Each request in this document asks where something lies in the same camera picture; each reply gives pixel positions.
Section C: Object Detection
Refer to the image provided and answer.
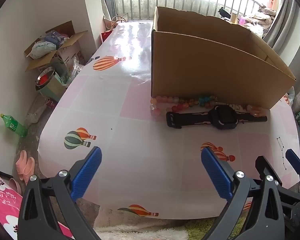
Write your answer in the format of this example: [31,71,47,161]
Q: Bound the white plastic bag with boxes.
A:
[281,86,296,106]

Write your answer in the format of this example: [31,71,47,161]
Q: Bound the open carton of clutter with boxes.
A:
[24,20,89,73]

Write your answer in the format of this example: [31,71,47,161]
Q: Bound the grey curtain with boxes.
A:
[264,0,300,49]

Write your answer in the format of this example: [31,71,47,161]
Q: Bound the multicolour bead bracelet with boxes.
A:
[172,94,218,112]

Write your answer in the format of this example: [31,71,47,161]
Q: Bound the black smartwatch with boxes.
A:
[166,104,268,130]

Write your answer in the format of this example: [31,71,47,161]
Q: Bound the green white fluffy robe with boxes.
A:
[94,215,248,240]

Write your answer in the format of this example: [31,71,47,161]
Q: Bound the green plastic bottle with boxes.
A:
[0,113,28,138]

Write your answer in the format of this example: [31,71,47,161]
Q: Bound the pink slipper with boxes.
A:
[16,150,28,175]
[22,156,36,182]

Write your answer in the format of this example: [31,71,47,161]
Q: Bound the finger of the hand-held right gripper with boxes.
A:
[285,149,300,188]
[255,156,300,202]

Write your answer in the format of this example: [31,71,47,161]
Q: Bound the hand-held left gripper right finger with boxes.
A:
[201,147,287,240]

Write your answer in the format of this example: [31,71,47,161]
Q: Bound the pink bead bracelet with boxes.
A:
[150,95,181,117]

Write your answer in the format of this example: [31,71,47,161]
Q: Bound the pale green box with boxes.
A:
[40,75,68,102]

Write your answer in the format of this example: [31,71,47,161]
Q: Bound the steel bowl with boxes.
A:
[35,66,57,91]

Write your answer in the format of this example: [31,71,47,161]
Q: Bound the pile of bedding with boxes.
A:
[245,5,278,39]

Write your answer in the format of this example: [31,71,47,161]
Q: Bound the balloon print tablecloth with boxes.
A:
[37,21,300,221]

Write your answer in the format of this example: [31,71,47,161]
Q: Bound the orange peach bead bracelet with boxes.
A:
[247,106,266,117]

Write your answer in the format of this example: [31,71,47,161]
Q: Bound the pink floral blanket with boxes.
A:
[0,167,75,240]

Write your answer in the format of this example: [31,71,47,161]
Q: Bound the dark metal rack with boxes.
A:
[99,0,116,18]

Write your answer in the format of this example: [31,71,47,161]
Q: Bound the red gift bag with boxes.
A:
[101,16,121,42]

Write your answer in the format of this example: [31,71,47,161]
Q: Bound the large brown cardboard box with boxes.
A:
[151,6,297,110]

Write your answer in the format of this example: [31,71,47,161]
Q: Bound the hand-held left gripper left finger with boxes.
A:
[17,146,102,240]

